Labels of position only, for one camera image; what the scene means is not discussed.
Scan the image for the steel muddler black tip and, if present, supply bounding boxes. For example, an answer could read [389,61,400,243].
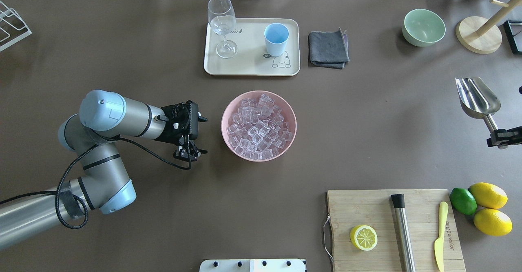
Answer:
[390,194,416,272]

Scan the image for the pale green bowl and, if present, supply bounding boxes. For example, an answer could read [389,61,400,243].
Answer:
[402,9,446,47]

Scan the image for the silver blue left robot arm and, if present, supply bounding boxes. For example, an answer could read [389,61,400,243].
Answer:
[1,90,207,249]

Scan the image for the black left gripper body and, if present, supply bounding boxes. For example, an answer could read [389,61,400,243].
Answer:
[155,100,208,147]

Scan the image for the grey folded cloth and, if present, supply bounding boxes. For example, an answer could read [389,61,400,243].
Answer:
[308,29,350,69]

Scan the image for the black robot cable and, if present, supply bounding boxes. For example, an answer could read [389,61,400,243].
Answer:
[0,136,192,229]

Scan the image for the black picture frame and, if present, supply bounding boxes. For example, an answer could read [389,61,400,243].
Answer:
[503,20,522,55]

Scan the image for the green lime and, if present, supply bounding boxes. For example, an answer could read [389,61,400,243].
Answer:
[449,187,478,216]

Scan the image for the cream serving tray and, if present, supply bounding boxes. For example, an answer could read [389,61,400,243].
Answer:
[203,18,301,76]

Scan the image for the yellow plastic knife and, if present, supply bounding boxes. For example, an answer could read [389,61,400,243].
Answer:
[433,201,449,272]

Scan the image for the half lemon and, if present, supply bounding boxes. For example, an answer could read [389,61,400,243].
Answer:
[350,224,378,251]

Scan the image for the yellow lemon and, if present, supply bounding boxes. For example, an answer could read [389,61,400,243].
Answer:
[468,181,508,210]
[473,208,513,237]

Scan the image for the yellow lemon upper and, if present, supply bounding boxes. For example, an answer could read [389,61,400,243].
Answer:
[468,181,508,210]

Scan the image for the clear ice cubes pile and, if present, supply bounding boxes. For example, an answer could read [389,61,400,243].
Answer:
[226,94,293,160]

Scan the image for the yellow lemon lower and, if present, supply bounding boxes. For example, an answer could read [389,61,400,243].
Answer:
[473,208,513,237]

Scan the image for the pink bowl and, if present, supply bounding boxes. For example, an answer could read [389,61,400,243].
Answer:
[221,91,297,162]

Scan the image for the light blue cup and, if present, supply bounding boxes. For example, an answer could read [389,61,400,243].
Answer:
[263,23,290,57]

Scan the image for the white wire cup rack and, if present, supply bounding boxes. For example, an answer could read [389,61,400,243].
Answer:
[0,1,32,51]

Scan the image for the bamboo cutting board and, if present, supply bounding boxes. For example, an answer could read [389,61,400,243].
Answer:
[327,190,450,272]

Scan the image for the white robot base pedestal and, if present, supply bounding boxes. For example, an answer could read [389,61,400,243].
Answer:
[199,259,307,272]

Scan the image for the clear wine glass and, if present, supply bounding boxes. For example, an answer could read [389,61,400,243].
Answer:
[208,0,237,59]

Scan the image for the steel ice scoop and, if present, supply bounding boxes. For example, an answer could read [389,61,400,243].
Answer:
[455,77,501,133]

